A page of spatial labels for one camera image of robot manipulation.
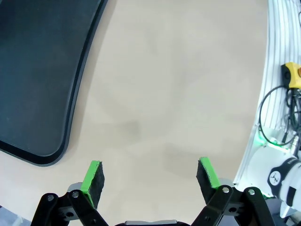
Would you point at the black plastic tray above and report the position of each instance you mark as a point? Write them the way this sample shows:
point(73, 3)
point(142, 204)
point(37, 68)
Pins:
point(35, 70)

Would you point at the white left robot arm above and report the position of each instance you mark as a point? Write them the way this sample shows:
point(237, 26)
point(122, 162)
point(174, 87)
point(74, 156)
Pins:
point(263, 169)

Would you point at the aluminium profile robot mount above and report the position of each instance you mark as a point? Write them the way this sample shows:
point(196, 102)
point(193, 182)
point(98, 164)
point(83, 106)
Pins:
point(272, 47)

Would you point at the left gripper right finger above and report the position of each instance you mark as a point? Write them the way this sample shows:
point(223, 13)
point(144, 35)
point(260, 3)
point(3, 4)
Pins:
point(207, 179)

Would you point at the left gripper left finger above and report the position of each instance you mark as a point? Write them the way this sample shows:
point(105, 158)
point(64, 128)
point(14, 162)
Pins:
point(94, 183)

